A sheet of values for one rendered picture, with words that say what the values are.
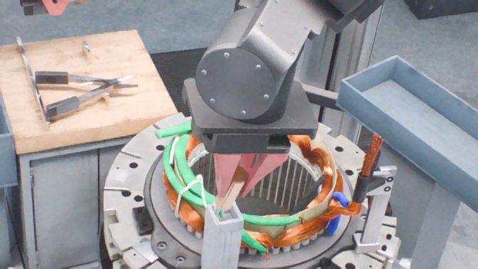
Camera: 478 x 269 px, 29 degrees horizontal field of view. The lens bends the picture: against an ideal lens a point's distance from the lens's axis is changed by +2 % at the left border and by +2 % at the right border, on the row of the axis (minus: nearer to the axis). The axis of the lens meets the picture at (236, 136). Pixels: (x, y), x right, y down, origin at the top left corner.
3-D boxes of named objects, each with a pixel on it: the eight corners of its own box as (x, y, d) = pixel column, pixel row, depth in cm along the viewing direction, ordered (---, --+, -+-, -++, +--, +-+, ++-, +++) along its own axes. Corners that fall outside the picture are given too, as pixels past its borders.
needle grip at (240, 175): (221, 213, 81) (237, 186, 76) (210, 198, 82) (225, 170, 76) (235, 205, 82) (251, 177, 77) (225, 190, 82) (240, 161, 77)
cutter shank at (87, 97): (79, 105, 110) (79, 101, 110) (75, 102, 111) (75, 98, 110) (118, 86, 113) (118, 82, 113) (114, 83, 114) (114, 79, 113)
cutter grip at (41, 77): (35, 85, 113) (34, 74, 112) (35, 80, 114) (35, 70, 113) (68, 85, 114) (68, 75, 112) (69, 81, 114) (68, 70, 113)
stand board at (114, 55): (16, 155, 109) (15, 140, 107) (-12, 61, 122) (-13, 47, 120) (178, 127, 115) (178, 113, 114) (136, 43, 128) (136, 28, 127)
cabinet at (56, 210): (30, 294, 126) (18, 154, 109) (6, 201, 139) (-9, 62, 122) (166, 262, 132) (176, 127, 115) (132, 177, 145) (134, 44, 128)
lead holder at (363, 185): (355, 205, 86) (361, 179, 84) (338, 176, 89) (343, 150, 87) (390, 198, 87) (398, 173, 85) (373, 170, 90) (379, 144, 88)
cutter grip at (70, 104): (49, 119, 108) (48, 108, 107) (45, 115, 109) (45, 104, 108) (80, 108, 110) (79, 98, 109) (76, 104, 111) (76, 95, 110)
